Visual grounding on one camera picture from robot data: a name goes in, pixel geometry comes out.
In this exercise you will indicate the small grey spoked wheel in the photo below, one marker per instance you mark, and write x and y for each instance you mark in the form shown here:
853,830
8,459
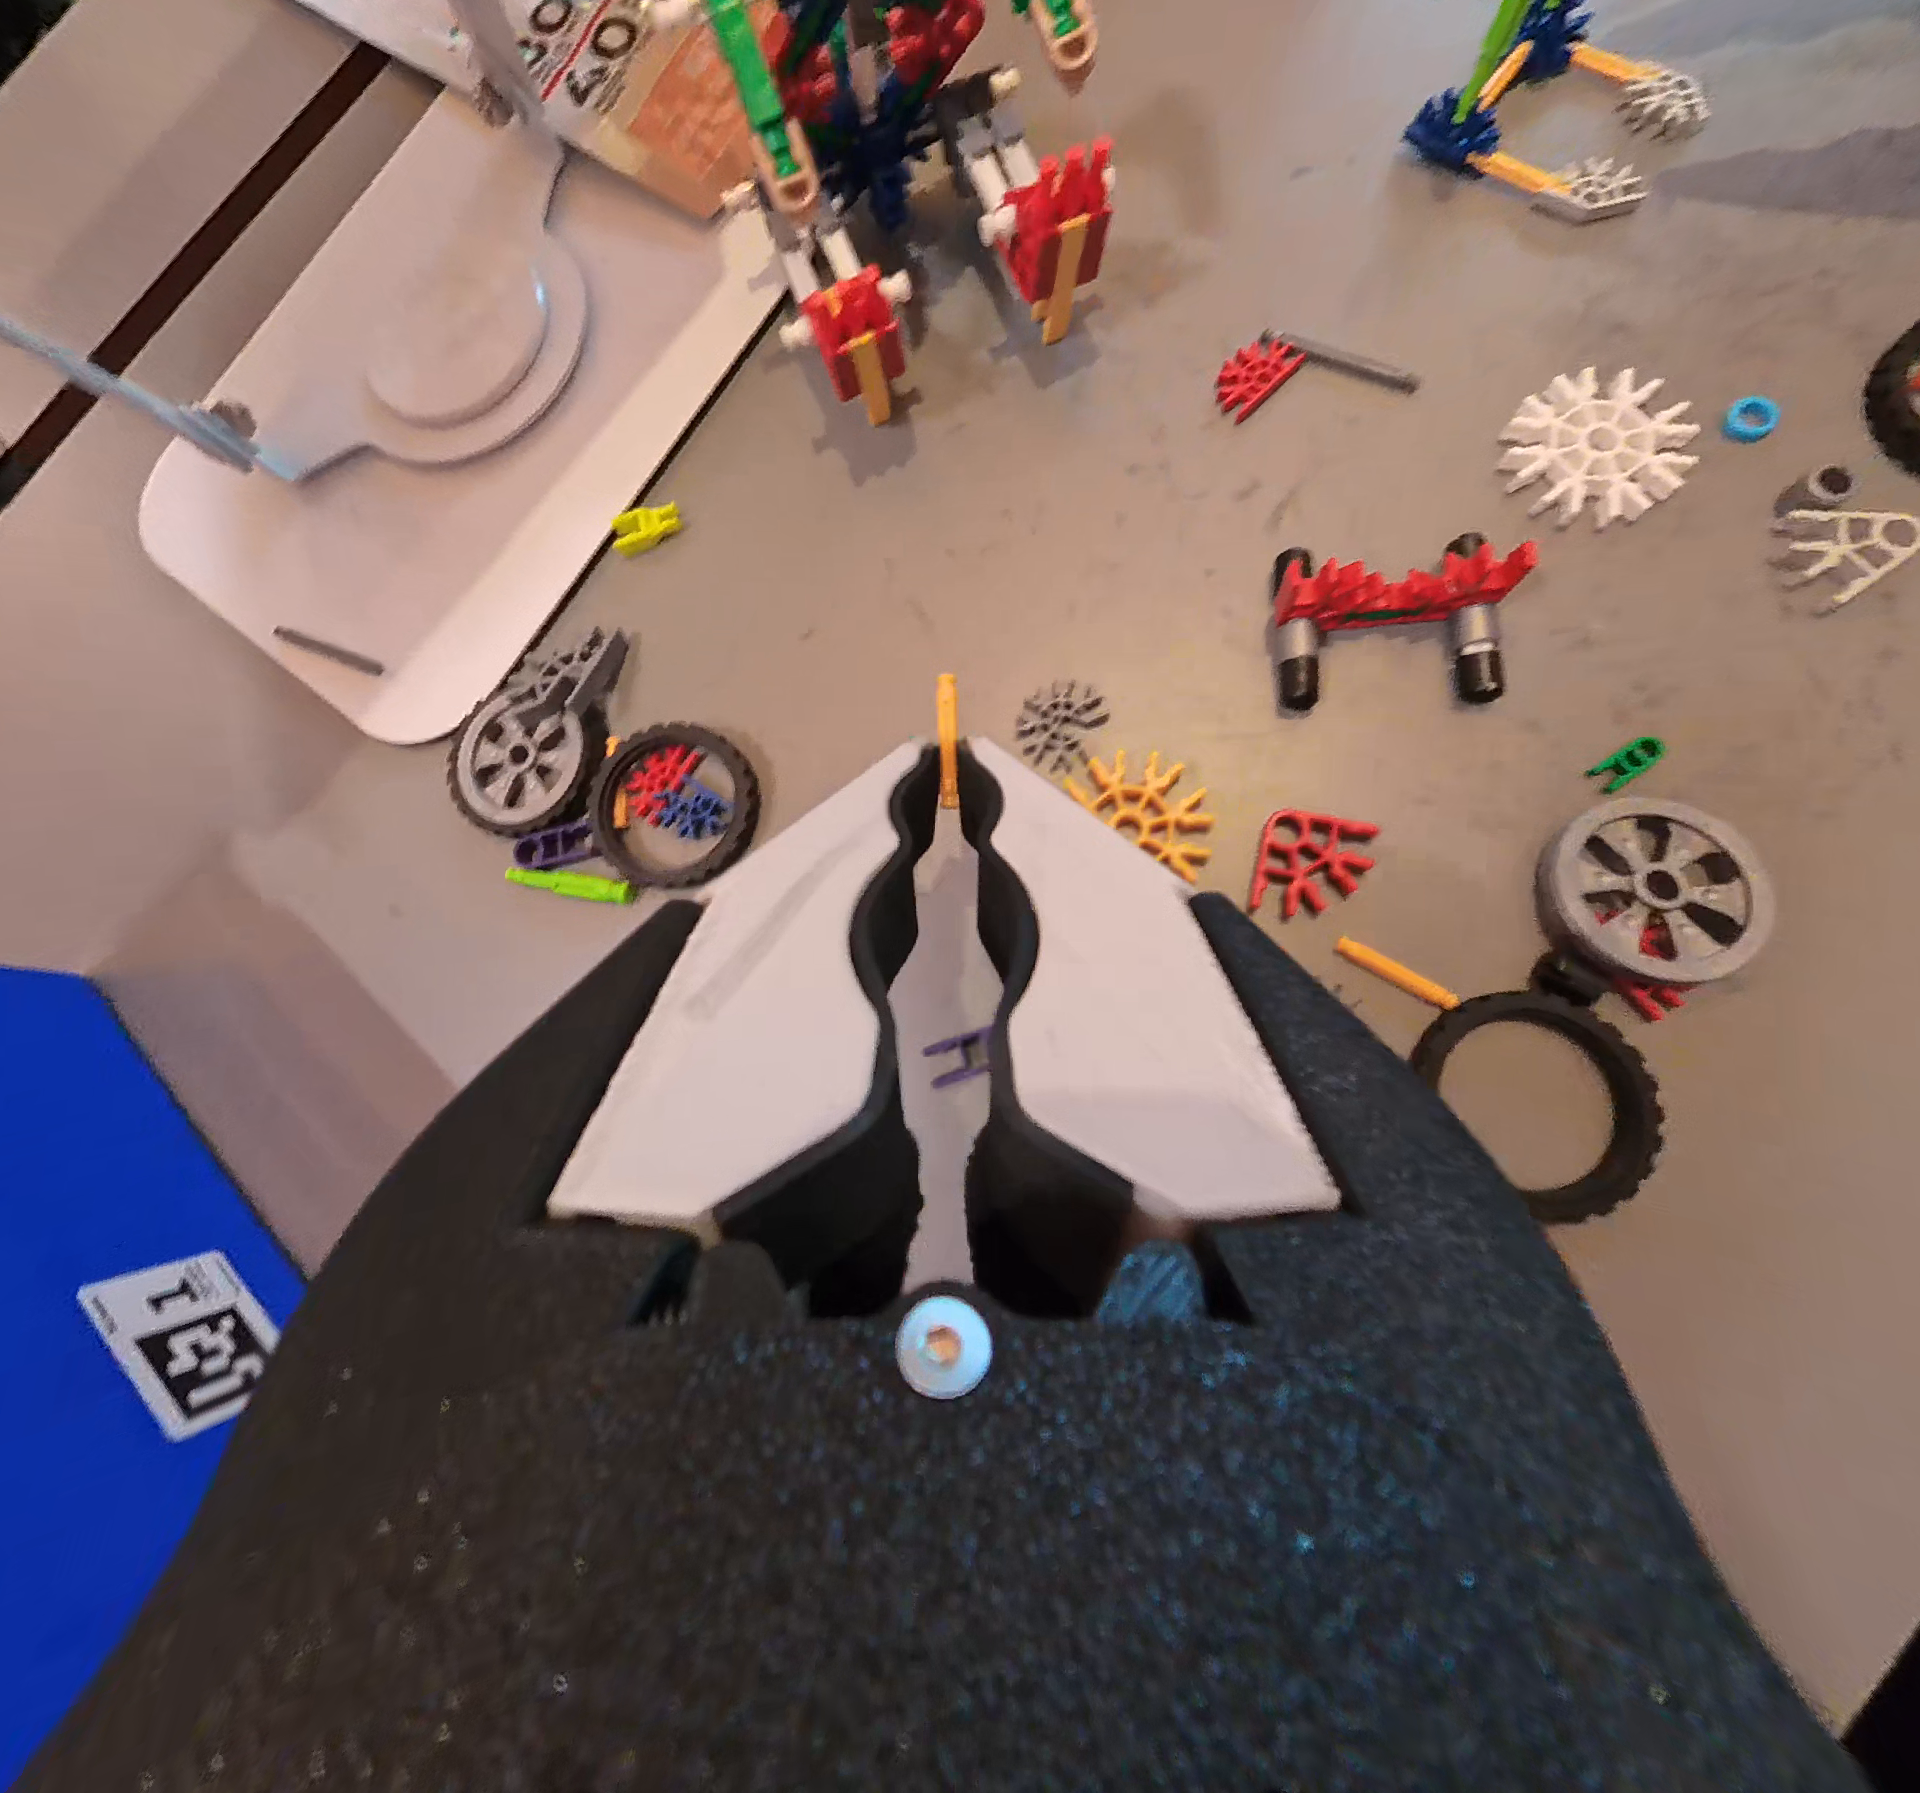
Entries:
503,773

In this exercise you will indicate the dark grey fan connector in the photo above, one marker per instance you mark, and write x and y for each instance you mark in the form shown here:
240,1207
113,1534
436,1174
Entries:
577,668

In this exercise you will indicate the lime clip connector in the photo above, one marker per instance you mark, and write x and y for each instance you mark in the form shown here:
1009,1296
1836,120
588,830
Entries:
648,529

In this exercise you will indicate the red connector with grey rod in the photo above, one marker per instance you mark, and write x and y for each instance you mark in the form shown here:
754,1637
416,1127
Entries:
1254,376

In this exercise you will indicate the cream fan connector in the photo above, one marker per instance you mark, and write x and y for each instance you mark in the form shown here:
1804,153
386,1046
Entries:
1851,549

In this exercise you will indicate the blue bin with square tag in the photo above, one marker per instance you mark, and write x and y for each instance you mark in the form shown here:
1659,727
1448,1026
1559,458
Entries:
89,1147

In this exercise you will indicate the grey spacer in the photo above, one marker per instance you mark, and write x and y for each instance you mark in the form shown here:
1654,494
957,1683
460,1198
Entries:
1823,489

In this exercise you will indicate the red fan connector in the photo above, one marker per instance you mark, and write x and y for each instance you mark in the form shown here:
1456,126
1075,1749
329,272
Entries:
1296,848
1651,1002

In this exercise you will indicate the red toy set bag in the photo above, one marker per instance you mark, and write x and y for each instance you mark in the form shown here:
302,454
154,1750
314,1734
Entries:
645,83

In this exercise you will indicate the silver spoked wheel hub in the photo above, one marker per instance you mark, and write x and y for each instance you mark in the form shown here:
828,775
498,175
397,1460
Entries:
1659,895

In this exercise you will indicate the short yellow rod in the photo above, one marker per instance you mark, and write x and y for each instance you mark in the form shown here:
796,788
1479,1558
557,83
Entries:
945,727
1395,974

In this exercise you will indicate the multicoloured toy construction model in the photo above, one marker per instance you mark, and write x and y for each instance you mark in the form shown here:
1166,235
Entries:
871,128

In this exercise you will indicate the purple rod connector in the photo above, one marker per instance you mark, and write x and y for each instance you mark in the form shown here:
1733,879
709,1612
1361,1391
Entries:
556,847

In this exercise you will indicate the blue and yellow rod frame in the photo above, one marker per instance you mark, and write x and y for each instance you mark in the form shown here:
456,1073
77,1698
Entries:
1544,24

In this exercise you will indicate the small black connector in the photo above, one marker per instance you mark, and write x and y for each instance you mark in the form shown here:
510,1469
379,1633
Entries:
1567,982

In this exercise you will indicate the small blue connector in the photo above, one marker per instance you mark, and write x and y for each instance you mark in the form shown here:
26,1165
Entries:
693,815

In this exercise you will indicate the red connector assembly black caps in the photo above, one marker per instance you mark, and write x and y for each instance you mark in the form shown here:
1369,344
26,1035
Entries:
1395,593

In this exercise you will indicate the lime green rod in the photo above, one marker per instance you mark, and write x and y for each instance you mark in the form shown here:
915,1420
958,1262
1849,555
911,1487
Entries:
570,886

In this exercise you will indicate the white snowflake connector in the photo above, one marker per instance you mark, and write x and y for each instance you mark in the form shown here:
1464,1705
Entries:
1599,448

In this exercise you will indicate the small red connector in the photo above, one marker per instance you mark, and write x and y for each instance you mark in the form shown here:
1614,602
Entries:
660,785

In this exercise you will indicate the white adjustable book stand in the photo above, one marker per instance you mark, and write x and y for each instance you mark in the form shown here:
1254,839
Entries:
420,473

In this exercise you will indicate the yellow fan connector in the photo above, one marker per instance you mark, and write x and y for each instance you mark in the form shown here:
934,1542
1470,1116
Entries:
1148,810

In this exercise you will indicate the small grey snowflake connector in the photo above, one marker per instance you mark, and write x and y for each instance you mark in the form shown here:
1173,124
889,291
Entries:
1060,725

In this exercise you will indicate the purple clip connector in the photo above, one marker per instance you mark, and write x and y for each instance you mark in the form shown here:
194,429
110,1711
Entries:
961,1058

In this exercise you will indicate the small green clip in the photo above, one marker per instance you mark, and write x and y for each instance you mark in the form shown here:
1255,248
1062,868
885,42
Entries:
1627,766

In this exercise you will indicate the small black rubber tyre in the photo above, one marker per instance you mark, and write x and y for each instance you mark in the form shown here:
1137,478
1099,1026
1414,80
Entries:
601,803

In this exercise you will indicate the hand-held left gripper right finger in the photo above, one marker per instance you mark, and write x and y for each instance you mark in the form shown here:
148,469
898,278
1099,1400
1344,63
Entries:
1155,1044

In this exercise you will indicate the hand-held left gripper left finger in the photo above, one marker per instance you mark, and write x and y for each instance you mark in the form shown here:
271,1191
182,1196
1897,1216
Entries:
719,1044

